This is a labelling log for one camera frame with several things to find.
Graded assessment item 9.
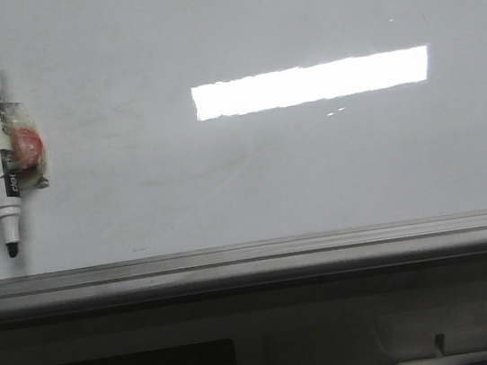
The red magnet taped to marker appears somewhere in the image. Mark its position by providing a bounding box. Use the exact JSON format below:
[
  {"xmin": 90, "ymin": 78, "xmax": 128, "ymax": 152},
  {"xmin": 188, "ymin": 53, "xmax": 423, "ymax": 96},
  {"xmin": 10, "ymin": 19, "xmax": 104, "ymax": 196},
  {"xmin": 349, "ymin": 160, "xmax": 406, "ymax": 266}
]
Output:
[{"xmin": 1, "ymin": 102, "xmax": 49, "ymax": 191}]

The white whiteboard surface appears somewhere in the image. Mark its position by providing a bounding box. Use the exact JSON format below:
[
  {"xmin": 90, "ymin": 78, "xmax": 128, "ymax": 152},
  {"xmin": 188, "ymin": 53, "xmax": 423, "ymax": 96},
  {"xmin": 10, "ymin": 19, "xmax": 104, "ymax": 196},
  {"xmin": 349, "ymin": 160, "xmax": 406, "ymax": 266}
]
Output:
[{"xmin": 0, "ymin": 0, "xmax": 487, "ymax": 280}]

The grey aluminium whiteboard frame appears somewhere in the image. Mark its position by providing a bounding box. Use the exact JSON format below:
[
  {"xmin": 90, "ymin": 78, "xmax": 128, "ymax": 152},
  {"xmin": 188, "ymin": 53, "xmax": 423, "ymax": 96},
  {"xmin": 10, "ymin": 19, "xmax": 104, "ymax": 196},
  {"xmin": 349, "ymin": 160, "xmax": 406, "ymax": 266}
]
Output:
[{"xmin": 0, "ymin": 209, "xmax": 487, "ymax": 326}]

